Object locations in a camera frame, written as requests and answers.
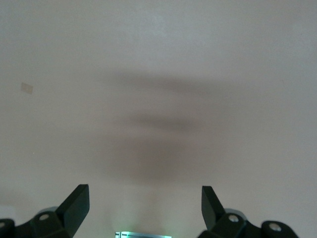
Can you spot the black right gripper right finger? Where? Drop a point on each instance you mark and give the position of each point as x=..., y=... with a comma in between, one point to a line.
x=213, y=210

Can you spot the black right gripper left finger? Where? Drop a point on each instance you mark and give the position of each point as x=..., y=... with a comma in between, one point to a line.
x=71, y=210

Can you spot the clear tape patch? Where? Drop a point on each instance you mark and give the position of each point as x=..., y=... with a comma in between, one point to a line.
x=27, y=88

